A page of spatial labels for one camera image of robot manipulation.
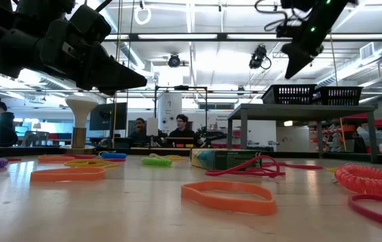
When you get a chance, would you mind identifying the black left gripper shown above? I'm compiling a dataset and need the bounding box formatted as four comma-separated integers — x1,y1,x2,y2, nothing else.
0,19,148,97

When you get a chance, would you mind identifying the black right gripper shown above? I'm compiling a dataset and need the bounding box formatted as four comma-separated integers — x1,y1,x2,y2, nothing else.
281,0,349,80

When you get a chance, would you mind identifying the black slotted plastic basket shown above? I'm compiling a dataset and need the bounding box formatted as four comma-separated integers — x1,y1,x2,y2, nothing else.
312,85,364,107
261,83,317,105

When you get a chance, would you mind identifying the green coil bracelet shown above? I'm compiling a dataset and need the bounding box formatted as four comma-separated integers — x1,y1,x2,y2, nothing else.
140,156,173,167

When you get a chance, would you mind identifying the orange rubber band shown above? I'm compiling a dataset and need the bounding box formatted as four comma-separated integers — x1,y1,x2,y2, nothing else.
181,179,278,216
30,166,107,183
38,155,77,164

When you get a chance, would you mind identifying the Crayola crayon box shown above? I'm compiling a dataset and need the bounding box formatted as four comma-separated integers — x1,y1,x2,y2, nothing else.
190,148,263,171

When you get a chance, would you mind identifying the orange-red coil bracelet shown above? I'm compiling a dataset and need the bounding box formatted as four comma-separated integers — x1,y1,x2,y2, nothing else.
332,163,382,198

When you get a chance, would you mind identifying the black monitor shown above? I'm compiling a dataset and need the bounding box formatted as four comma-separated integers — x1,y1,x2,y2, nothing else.
89,102,128,132

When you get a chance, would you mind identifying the white bulb brass lamp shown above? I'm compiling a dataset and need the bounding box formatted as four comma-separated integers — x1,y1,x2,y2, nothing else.
59,93,99,155

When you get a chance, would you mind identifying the person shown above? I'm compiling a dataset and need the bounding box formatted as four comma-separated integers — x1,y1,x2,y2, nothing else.
168,114,197,138
0,101,19,148
129,117,152,140

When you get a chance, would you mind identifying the white paper sheet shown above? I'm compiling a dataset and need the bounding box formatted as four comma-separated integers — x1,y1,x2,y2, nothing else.
146,117,159,137

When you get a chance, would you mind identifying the white column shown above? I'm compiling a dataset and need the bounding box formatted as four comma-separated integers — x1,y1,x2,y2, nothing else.
156,67,184,135

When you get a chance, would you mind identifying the red storage bin shelf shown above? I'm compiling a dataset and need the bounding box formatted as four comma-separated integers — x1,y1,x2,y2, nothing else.
309,112,382,154

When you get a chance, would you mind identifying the yellow pole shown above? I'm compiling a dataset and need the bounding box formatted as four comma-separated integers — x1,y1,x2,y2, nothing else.
339,116,348,153

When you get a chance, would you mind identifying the grey metal shelf riser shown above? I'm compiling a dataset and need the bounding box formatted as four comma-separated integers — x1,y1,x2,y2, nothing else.
226,103,379,165

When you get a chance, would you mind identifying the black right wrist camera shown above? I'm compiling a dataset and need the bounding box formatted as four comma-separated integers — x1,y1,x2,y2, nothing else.
276,25,309,38

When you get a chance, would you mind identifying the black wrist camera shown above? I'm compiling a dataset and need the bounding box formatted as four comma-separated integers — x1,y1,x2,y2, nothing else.
70,3,113,44
276,25,309,38

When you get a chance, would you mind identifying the tan hanging cord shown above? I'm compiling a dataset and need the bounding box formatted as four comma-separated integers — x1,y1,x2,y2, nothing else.
328,32,340,87

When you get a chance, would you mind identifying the black ceiling camera with cable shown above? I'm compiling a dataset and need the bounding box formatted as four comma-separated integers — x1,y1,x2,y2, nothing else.
248,44,273,71

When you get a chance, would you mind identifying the black overhead frame beam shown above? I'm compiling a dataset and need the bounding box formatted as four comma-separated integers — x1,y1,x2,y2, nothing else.
103,32,382,42

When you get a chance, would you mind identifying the black hanging cable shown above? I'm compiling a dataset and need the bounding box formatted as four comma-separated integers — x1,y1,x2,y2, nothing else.
126,0,136,105

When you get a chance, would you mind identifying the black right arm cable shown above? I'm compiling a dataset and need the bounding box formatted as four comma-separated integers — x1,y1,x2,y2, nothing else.
254,0,291,33

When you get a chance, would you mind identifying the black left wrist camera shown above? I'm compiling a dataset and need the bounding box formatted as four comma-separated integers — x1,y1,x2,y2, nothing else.
70,3,113,44

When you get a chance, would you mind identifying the black overhead camera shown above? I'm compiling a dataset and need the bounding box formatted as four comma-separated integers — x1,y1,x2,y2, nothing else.
167,53,181,68

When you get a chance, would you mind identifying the black background rig frame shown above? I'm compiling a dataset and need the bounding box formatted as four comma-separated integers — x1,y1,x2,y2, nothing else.
153,85,209,138

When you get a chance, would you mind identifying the blue coil bracelet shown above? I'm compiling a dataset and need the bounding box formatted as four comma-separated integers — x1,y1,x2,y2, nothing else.
97,151,128,160

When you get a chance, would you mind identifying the white cable ring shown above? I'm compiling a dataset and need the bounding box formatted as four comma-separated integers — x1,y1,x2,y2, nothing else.
134,5,152,26

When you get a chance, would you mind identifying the black table frame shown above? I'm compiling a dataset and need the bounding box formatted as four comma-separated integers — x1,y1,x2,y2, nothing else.
0,143,382,166

